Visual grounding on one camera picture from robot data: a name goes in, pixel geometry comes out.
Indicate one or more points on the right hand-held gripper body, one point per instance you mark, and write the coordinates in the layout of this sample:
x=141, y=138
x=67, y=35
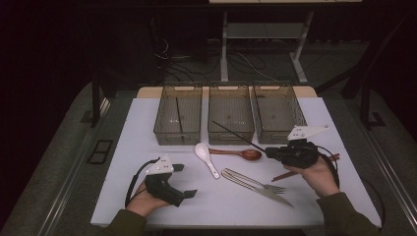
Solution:
x=300, y=154

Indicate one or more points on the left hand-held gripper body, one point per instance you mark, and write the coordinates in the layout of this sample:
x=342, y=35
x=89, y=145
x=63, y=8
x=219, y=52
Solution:
x=162, y=188

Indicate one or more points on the brown wooden chopstick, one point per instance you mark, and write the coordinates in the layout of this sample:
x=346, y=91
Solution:
x=335, y=159
x=282, y=177

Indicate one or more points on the brown wooden spoon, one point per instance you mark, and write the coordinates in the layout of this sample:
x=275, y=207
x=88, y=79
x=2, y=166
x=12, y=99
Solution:
x=250, y=154

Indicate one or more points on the white ceramic spoon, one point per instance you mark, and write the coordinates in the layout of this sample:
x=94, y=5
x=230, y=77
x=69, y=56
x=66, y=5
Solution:
x=201, y=151

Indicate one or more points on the steel fork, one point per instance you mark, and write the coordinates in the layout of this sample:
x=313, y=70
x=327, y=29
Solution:
x=249, y=179

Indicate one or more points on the clear grey plastic bin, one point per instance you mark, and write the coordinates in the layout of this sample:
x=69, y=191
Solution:
x=191, y=114
x=229, y=108
x=278, y=111

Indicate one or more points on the person's left hand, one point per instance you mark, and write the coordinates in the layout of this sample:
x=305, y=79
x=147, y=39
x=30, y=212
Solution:
x=141, y=201

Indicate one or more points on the person's right hand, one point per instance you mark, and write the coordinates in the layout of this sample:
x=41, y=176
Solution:
x=319, y=178

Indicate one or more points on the black metal stand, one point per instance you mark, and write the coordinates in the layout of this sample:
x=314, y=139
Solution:
x=95, y=105
x=365, y=105

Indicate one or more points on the aluminium rail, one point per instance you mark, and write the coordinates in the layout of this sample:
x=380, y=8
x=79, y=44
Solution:
x=395, y=183
x=65, y=196

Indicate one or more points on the grey metal desk frame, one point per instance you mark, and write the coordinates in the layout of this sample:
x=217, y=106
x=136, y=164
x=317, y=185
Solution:
x=224, y=49

